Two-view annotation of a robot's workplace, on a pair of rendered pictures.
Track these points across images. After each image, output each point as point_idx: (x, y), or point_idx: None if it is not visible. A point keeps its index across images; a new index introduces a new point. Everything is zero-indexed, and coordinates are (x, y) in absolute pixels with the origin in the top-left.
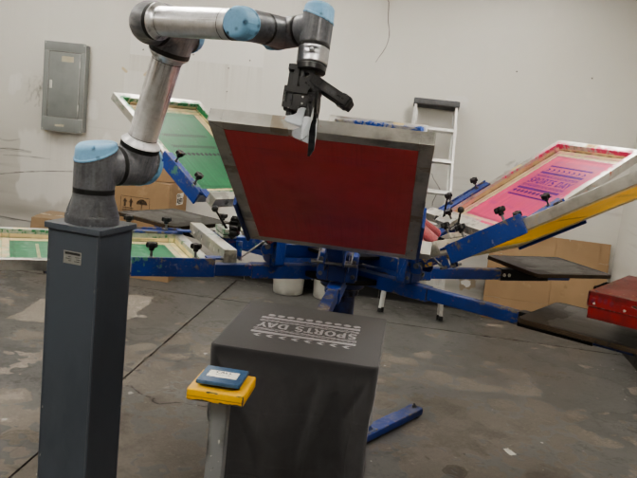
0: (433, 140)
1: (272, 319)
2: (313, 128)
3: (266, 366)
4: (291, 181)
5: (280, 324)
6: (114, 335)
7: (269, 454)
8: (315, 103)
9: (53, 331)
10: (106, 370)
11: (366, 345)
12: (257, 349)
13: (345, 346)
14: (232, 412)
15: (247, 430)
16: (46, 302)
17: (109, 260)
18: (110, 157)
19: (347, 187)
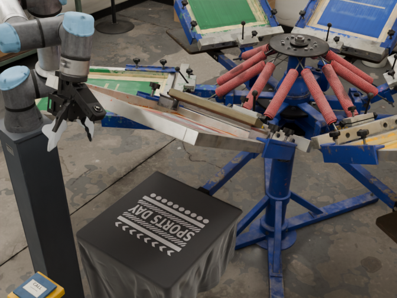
0: (194, 140)
1: (148, 201)
2: (84, 125)
3: (104, 259)
4: None
5: (146, 210)
6: (52, 192)
7: None
8: (67, 115)
9: (15, 186)
10: (49, 212)
11: (188, 252)
12: (99, 246)
13: (169, 251)
14: (96, 274)
15: (106, 287)
16: (8, 168)
17: (32, 152)
18: (19, 86)
19: None
